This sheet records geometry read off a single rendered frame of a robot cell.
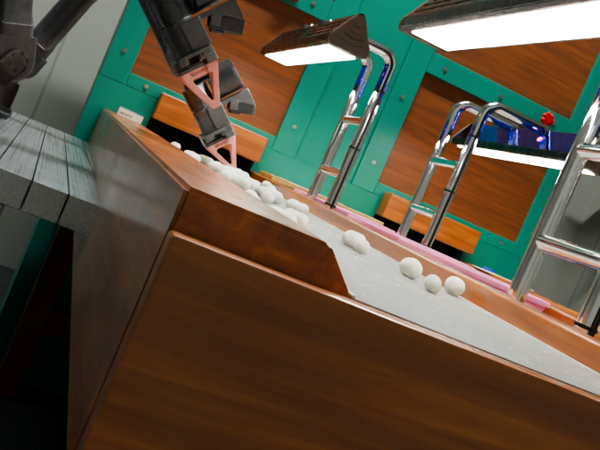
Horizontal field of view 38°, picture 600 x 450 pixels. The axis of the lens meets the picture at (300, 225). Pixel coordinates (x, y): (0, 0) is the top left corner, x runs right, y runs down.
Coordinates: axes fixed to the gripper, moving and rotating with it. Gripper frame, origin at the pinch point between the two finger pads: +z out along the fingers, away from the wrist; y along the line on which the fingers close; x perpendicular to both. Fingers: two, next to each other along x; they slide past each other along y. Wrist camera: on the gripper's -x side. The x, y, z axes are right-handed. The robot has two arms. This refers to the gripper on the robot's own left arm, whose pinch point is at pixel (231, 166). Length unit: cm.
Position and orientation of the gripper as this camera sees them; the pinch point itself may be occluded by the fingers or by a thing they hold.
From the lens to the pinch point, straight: 195.1
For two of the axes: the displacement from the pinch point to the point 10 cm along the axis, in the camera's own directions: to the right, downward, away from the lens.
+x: -8.8, 4.6, -1.5
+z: 4.1, 8.8, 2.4
